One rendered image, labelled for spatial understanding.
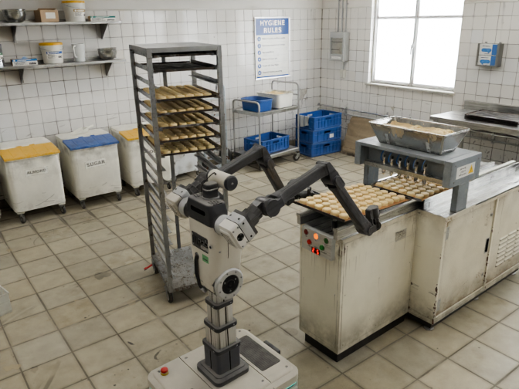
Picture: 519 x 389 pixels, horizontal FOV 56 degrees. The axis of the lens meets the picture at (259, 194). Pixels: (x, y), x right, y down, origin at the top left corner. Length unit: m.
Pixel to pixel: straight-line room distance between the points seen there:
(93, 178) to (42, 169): 0.55
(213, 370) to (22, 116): 4.19
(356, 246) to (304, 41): 5.51
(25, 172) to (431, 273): 4.01
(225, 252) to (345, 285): 0.90
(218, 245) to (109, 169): 3.70
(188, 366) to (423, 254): 1.59
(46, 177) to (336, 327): 3.64
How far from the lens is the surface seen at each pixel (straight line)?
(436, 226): 3.15
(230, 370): 2.62
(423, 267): 3.30
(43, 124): 6.13
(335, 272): 2.79
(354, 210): 2.45
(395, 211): 3.01
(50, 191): 5.62
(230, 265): 2.27
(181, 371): 2.71
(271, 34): 7.49
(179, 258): 4.04
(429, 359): 3.29
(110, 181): 5.80
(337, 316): 2.93
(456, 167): 3.03
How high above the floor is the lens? 1.97
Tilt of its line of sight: 20 degrees down
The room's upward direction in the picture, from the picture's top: 1 degrees counter-clockwise
